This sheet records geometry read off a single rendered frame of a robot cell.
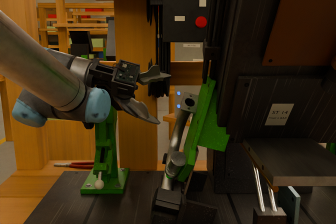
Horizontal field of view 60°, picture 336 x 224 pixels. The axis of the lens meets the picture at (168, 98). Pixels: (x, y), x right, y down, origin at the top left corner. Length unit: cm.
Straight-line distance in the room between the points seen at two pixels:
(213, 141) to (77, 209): 43
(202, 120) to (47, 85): 34
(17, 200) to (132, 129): 42
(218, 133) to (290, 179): 21
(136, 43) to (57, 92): 51
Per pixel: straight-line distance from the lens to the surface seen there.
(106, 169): 90
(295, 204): 70
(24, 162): 123
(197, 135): 68
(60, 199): 96
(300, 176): 56
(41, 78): 52
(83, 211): 88
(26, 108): 70
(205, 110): 66
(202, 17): 91
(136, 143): 108
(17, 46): 48
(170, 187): 77
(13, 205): 102
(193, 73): 111
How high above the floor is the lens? 136
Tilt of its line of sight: 12 degrees down
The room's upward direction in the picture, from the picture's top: straight up
